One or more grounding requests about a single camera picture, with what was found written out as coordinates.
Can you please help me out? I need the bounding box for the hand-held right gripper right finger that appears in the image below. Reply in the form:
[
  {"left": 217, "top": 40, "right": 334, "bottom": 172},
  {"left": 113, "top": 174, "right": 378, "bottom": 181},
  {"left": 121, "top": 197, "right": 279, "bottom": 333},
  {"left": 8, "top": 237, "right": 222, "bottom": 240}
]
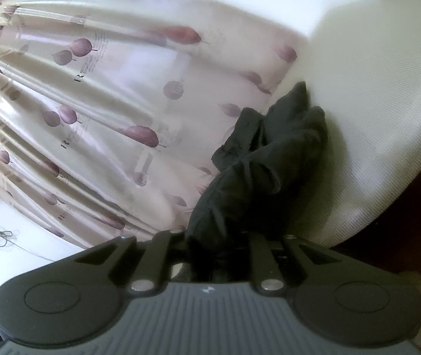
[{"left": 246, "top": 234, "right": 345, "bottom": 297}]

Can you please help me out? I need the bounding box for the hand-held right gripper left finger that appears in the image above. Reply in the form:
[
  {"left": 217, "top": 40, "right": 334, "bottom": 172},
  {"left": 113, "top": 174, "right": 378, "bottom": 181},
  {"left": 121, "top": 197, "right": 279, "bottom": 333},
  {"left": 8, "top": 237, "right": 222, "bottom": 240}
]
[{"left": 71, "top": 229, "right": 191, "bottom": 296}]

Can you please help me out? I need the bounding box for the black padded jacket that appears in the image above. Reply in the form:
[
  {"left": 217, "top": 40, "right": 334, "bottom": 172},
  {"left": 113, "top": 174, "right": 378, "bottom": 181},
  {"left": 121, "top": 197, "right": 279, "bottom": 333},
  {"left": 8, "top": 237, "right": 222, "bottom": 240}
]
[{"left": 187, "top": 80, "right": 330, "bottom": 286}]

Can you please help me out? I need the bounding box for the cream curtain with purple print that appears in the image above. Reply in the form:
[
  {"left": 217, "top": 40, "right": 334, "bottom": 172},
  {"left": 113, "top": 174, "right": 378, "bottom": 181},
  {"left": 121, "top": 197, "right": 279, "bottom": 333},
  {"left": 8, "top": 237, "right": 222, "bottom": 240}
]
[{"left": 0, "top": 0, "right": 308, "bottom": 249}]

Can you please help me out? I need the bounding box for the white textured mattress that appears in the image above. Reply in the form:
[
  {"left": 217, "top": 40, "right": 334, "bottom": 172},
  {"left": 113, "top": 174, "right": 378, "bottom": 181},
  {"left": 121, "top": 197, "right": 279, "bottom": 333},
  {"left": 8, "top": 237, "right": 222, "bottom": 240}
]
[{"left": 295, "top": 0, "right": 421, "bottom": 253}]

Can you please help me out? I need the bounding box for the thin grey cable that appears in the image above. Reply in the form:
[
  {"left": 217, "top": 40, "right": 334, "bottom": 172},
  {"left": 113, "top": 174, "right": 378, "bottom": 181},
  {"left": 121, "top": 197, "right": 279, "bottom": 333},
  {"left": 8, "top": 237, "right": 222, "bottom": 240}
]
[{"left": 0, "top": 212, "right": 54, "bottom": 264}]

